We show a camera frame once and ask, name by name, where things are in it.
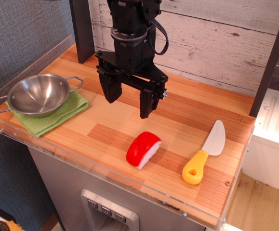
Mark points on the green folded cloth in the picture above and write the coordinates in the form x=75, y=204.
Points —
x=38, y=126

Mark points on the dark left post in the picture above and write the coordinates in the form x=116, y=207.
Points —
x=82, y=27

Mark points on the steel pot with handles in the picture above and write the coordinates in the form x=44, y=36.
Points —
x=39, y=95

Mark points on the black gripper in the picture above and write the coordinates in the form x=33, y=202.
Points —
x=134, y=67

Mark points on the red white toy sushi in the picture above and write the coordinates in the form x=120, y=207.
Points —
x=142, y=149

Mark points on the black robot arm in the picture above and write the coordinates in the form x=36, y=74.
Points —
x=134, y=22

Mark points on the white toy sink unit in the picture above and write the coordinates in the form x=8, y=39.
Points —
x=261, y=161

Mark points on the dark right post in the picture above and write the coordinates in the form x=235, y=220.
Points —
x=263, y=86

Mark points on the dark post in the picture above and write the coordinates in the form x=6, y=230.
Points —
x=82, y=27
x=263, y=86

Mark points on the clear acrylic guard rail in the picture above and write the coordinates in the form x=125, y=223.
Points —
x=97, y=139

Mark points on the grey toy fridge cabinet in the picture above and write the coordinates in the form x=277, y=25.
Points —
x=64, y=183

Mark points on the yellow handled toy knife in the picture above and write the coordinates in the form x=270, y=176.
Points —
x=193, y=171

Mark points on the silver dispenser panel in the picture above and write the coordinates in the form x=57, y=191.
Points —
x=105, y=215

